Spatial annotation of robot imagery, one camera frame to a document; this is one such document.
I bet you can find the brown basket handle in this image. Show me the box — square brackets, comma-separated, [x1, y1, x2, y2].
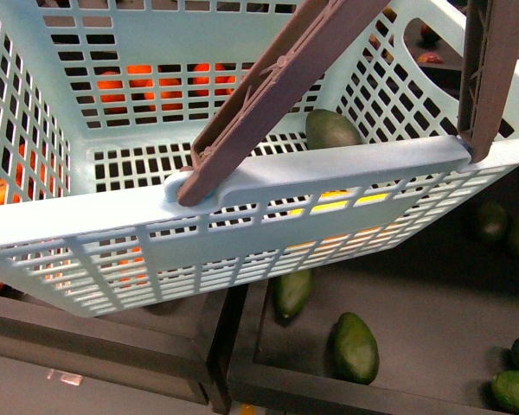
[164, 1, 519, 207]

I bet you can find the black display shelf frame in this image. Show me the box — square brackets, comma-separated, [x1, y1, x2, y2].
[0, 0, 519, 415]

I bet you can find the light blue plastic basket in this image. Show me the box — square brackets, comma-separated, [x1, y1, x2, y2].
[0, 1, 519, 316]

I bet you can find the yellow mango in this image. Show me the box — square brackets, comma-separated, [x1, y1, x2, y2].
[285, 189, 393, 252]

